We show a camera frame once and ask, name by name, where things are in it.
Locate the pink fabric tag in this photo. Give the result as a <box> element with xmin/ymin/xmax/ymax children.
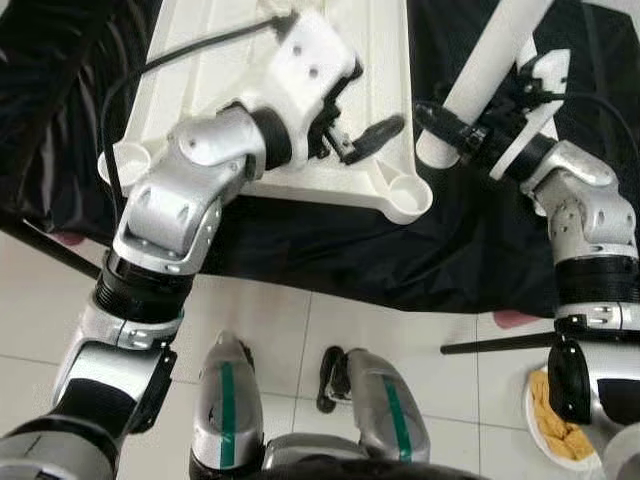
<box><xmin>492</xmin><ymin>310</ymin><xmax>536</xmax><ymax>329</ymax></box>

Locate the silver robot leg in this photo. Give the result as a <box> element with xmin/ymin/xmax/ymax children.
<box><xmin>316</xmin><ymin>347</ymin><xmax>431</xmax><ymax>463</ymax></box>
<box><xmin>190</xmin><ymin>332</ymin><xmax>263</xmax><ymax>471</ymax></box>

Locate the white plastic table top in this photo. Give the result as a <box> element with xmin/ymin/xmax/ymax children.
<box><xmin>100</xmin><ymin>0</ymin><xmax>433</xmax><ymax>226</ymax></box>

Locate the silver left robot leg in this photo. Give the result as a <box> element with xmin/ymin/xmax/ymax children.
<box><xmin>190</xmin><ymin>332</ymin><xmax>263</xmax><ymax>471</ymax></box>

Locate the white plastic table leg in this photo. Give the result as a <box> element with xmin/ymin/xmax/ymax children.
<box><xmin>415</xmin><ymin>0</ymin><xmax>556</xmax><ymax>171</ymax></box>

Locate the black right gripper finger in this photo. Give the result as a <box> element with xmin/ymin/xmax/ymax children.
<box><xmin>413</xmin><ymin>99</ymin><xmax>477</xmax><ymax>152</ymax></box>
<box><xmin>510</xmin><ymin>60</ymin><xmax>548</xmax><ymax>102</ymax></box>

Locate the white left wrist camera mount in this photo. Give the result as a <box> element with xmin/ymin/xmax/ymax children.
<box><xmin>240</xmin><ymin>10</ymin><xmax>363</xmax><ymax>131</ymax></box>

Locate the black metal table leg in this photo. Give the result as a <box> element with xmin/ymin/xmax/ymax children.
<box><xmin>0</xmin><ymin>220</ymin><xmax>101</xmax><ymax>281</ymax></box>
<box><xmin>440</xmin><ymin>335</ymin><xmax>556</xmax><ymax>357</ymax></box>

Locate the silver right robot leg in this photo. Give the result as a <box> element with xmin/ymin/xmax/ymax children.
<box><xmin>316</xmin><ymin>347</ymin><xmax>431</xmax><ymax>463</ymax></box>

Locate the white pedestal fan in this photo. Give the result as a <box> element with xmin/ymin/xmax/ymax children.
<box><xmin>522</xmin><ymin>365</ymin><xmax>601</xmax><ymax>471</ymax></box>

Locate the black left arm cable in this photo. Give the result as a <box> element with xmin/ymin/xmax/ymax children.
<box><xmin>98</xmin><ymin>12</ymin><xmax>296</xmax><ymax>216</ymax></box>

